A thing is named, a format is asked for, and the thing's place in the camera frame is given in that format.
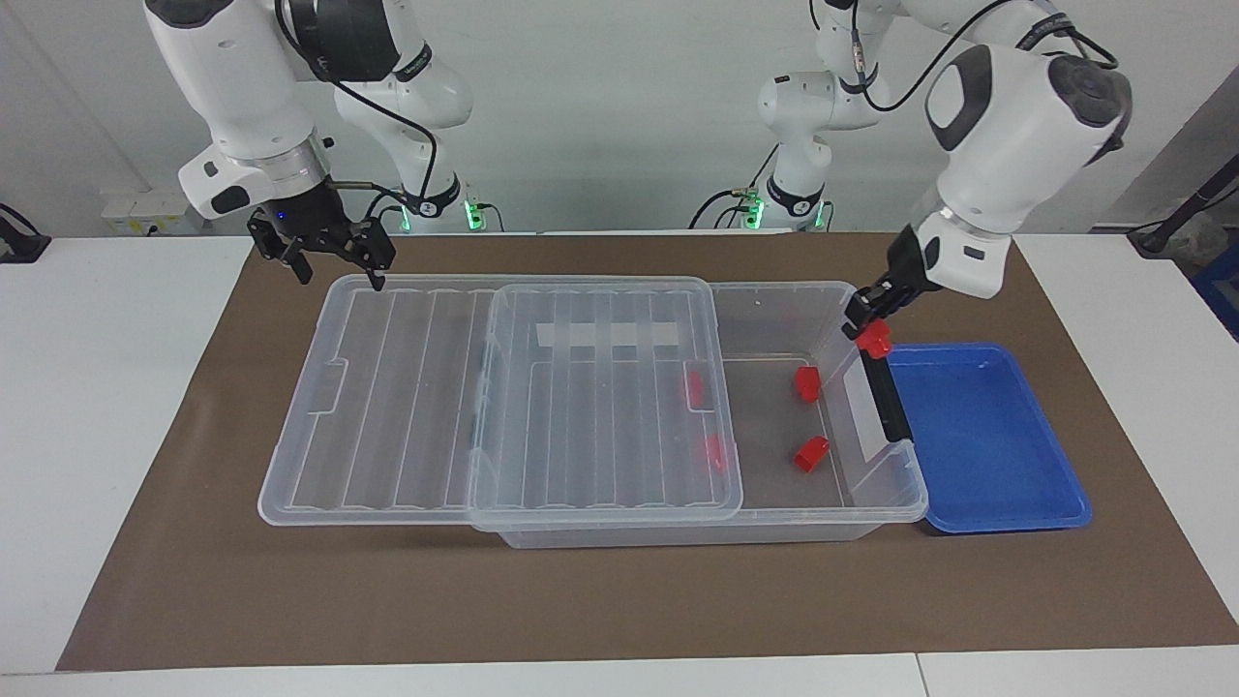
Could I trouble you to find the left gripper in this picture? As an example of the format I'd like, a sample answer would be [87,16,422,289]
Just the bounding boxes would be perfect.
[884,226,943,297]

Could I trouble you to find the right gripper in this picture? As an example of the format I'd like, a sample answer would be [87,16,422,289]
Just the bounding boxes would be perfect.
[246,183,399,293]

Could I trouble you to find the clear plastic box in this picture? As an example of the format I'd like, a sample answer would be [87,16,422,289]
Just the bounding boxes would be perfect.
[468,278,931,552]

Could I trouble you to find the clear plastic lid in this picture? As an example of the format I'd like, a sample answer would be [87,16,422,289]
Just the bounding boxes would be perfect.
[257,273,745,532]

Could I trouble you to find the blue plastic tray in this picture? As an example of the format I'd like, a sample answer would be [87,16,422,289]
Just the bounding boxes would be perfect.
[885,341,1094,536]

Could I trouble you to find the black stand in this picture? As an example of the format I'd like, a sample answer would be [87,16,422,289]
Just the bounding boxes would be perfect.
[0,202,52,265]
[1127,153,1239,258]

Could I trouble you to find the blue crate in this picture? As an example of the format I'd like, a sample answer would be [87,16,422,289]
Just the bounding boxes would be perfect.
[1193,240,1239,342]

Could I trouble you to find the black cable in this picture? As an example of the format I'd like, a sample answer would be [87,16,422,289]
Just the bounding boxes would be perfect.
[274,0,439,229]
[811,0,1122,113]
[688,143,781,231]

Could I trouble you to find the white wall socket strip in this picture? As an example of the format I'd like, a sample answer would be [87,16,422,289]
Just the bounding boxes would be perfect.
[101,190,210,237]

